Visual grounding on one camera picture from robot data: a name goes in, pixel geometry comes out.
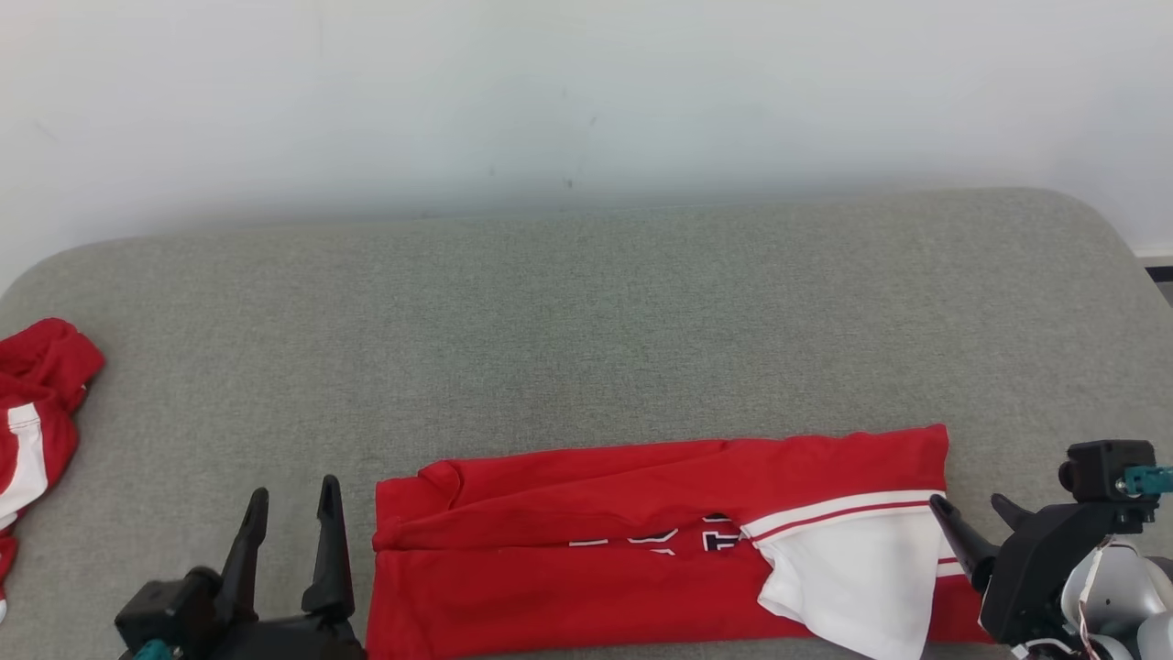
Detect red shorts with white stripe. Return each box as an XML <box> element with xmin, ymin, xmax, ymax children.
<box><xmin>0</xmin><ymin>318</ymin><xmax>105</xmax><ymax>624</ymax></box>

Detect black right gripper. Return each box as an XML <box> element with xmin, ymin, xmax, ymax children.
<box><xmin>929</xmin><ymin>494</ymin><xmax>1115</xmax><ymax>648</ymax></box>

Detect red jersey with white trim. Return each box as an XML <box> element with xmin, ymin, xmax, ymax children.
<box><xmin>365</xmin><ymin>423</ymin><xmax>998</xmax><ymax>660</ymax></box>

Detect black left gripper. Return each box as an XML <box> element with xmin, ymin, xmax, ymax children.
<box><xmin>197</xmin><ymin>475</ymin><xmax>368</xmax><ymax>660</ymax></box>

